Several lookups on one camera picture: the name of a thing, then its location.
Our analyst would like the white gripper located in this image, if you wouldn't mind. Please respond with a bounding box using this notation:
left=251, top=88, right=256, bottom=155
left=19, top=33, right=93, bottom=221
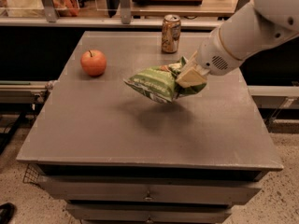
left=176, top=35, right=242, bottom=88

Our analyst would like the green jalapeno chip bag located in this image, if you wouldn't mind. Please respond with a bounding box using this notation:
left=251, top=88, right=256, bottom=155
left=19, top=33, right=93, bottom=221
left=124, top=56, right=207, bottom=104

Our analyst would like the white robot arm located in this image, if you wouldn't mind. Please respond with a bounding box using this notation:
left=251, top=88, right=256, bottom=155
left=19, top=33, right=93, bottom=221
left=176, top=0, right=299, bottom=88

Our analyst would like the red apple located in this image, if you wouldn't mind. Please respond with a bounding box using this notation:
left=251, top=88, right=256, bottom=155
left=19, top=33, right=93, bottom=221
left=80, top=49, right=107, bottom=77

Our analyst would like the orange snack bag behind glass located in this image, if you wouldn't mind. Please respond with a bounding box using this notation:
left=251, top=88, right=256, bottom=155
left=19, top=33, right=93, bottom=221
left=52, top=0, right=79, bottom=17

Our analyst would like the brown soda can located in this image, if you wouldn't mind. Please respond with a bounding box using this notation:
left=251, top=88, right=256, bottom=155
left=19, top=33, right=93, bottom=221
left=162, top=14, right=181, bottom=53

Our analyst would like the grey upper drawer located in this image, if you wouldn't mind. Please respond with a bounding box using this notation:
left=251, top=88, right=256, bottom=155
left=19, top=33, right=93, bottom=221
left=37, top=175, right=261, bottom=205

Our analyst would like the grey drawer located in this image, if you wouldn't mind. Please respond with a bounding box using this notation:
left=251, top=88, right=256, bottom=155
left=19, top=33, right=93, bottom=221
left=66, top=204, right=231, bottom=224
left=37, top=175, right=261, bottom=205

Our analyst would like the grey lower drawer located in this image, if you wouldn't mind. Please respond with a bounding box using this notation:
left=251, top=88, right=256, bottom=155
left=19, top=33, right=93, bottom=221
left=66, top=204, right=231, bottom=224

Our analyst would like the black shoe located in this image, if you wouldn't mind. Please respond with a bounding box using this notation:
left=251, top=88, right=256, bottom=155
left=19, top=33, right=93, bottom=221
left=0, top=203, right=15, bottom=224

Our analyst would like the metal rail left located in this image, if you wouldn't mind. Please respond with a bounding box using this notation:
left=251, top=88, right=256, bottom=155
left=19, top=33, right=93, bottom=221
left=0, top=80, right=57, bottom=104

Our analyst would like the wire mesh basket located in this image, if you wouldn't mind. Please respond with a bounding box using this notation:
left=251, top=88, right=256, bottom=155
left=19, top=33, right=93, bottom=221
left=22, top=164, right=39, bottom=185

